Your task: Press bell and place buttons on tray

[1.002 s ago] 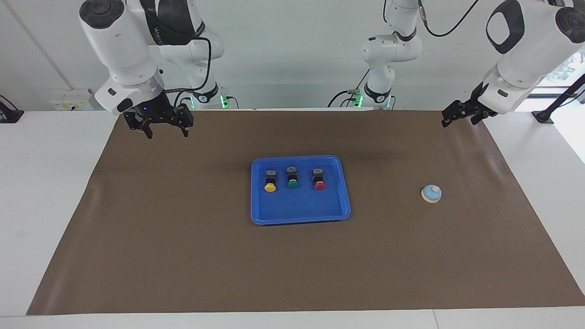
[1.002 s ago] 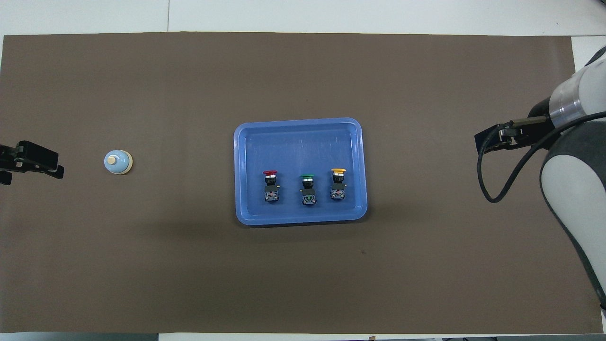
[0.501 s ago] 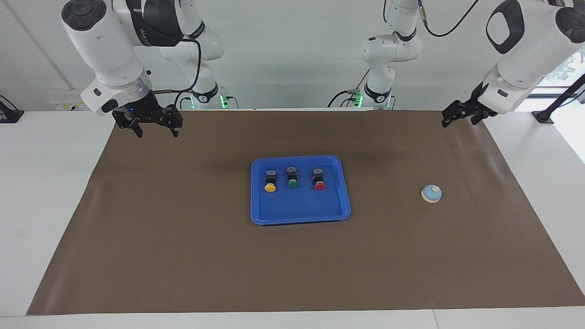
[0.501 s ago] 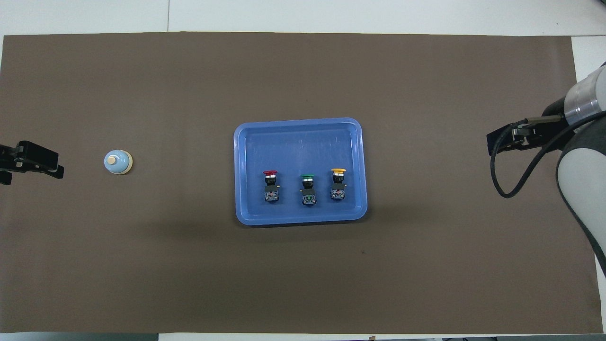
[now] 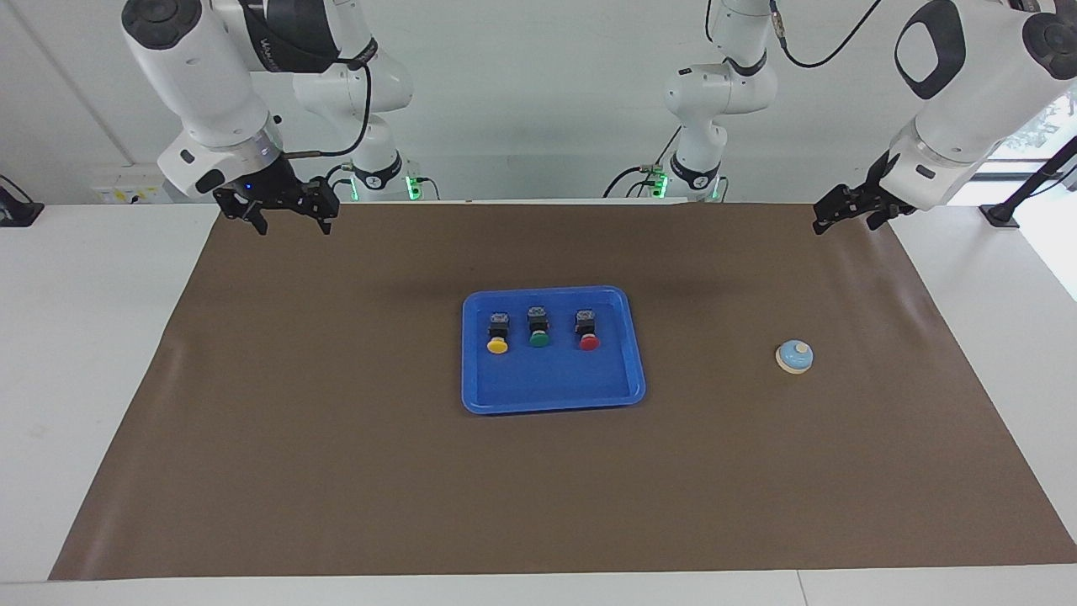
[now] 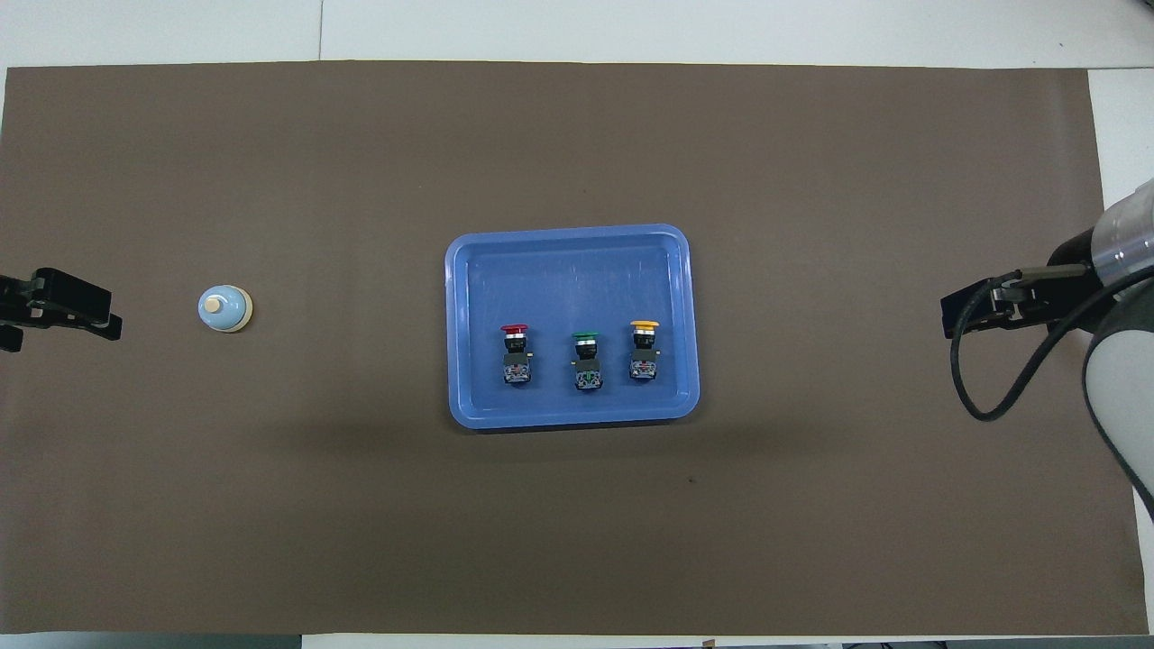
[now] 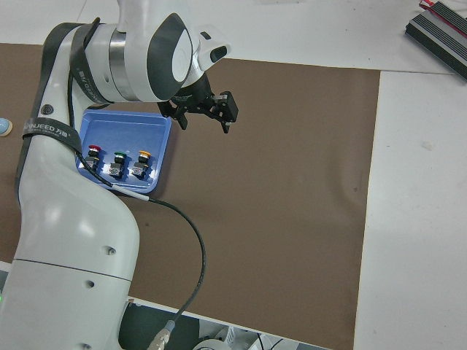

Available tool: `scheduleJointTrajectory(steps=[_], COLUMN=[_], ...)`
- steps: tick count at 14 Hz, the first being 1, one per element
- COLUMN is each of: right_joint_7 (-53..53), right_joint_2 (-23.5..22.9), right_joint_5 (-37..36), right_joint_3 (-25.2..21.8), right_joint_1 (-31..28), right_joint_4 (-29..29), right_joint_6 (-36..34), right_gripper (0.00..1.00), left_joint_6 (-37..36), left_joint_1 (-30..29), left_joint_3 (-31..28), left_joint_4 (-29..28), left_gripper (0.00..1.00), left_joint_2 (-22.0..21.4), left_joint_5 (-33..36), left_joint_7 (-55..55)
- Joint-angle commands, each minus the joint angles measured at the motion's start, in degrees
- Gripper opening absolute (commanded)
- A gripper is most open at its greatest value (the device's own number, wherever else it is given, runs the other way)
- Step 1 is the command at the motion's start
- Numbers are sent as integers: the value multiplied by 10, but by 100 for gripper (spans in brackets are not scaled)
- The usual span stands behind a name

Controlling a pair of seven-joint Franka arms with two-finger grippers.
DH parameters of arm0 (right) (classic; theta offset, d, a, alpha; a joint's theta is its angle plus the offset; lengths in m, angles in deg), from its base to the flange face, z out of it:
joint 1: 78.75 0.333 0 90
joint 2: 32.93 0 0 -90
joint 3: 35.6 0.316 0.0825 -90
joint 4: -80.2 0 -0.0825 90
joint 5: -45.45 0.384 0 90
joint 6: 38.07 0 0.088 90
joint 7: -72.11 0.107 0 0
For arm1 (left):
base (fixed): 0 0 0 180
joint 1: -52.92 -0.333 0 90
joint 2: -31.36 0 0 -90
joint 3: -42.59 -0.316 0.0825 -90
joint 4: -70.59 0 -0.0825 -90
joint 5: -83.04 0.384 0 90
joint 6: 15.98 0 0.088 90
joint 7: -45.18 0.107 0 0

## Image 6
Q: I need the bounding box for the green mushroom push button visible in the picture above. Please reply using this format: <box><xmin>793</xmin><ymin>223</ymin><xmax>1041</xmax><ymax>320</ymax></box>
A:
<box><xmin>571</xmin><ymin>331</ymin><xmax>604</xmax><ymax>393</ymax></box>

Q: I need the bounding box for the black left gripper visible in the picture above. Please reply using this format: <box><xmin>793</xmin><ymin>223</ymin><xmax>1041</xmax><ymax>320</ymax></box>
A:
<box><xmin>0</xmin><ymin>269</ymin><xmax>124</xmax><ymax>353</ymax></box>

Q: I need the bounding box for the yellow mushroom push button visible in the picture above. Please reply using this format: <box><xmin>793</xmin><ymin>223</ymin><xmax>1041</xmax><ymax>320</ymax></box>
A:
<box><xmin>628</xmin><ymin>319</ymin><xmax>662</xmax><ymax>381</ymax></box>

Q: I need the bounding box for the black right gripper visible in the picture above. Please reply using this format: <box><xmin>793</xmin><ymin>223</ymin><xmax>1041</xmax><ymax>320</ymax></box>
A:
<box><xmin>941</xmin><ymin>261</ymin><xmax>1100</xmax><ymax>341</ymax></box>

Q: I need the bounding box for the brown table mat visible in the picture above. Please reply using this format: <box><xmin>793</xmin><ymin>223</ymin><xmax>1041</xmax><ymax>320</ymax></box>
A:
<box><xmin>0</xmin><ymin>60</ymin><xmax>1150</xmax><ymax>637</ymax></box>

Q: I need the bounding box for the red mushroom push button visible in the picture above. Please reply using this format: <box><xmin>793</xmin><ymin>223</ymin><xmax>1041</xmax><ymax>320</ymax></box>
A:
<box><xmin>499</xmin><ymin>323</ymin><xmax>536</xmax><ymax>388</ymax></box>

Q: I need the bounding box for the light blue call bell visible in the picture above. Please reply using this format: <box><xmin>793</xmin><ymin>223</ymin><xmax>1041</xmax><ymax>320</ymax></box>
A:
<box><xmin>197</xmin><ymin>285</ymin><xmax>254</xmax><ymax>334</ymax></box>

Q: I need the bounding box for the blue plastic tray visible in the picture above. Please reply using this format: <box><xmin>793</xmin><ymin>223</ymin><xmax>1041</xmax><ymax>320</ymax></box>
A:
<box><xmin>444</xmin><ymin>224</ymin><xmax>701</xmax><ymax>430</ymax></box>

